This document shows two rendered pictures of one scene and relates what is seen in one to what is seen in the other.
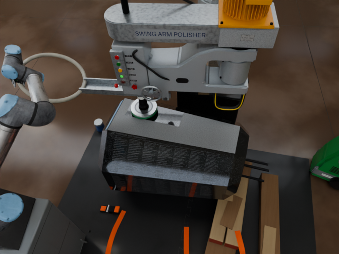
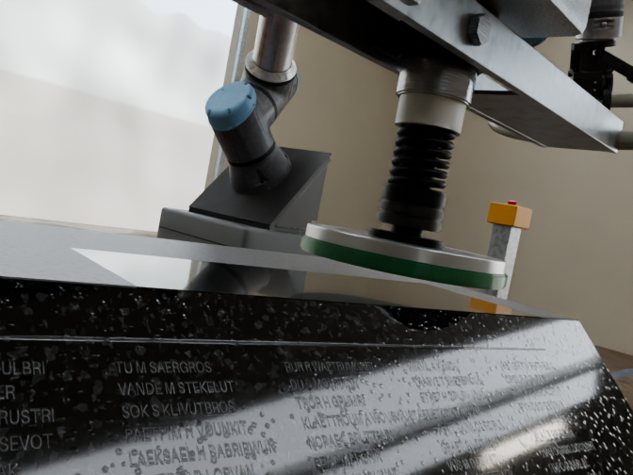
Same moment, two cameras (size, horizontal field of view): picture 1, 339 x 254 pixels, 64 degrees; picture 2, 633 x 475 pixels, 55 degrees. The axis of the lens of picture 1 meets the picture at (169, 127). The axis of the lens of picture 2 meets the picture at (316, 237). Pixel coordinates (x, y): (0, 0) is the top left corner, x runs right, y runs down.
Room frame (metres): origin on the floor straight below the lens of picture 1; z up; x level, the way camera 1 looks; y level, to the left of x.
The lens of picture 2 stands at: (1.72, -0.42, 0.94)
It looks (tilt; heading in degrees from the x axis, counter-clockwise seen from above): 3 degrees down; 120
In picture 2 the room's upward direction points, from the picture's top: 11 degrees clockwise
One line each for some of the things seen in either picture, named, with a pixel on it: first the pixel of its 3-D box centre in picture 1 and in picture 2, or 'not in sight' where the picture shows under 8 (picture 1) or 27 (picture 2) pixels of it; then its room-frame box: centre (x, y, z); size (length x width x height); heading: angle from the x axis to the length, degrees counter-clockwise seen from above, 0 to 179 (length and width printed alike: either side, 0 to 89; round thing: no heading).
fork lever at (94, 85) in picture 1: (125, 87); (488, 76); (1.49, 0.30, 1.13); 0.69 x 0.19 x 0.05; 80
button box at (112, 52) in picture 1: (120, 68); not in sight; (1.37, 0.28, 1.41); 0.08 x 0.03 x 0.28; 80
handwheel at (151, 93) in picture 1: (152, 89); not in sight; (1.33, 0.10, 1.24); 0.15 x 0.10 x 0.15; 80
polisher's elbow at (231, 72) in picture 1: (234, 64); not in sight; (1.36, -0.45, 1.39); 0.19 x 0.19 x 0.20
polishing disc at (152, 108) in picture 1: (144, 107); (403, 247); (1.47, 0.19, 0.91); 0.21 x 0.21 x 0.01
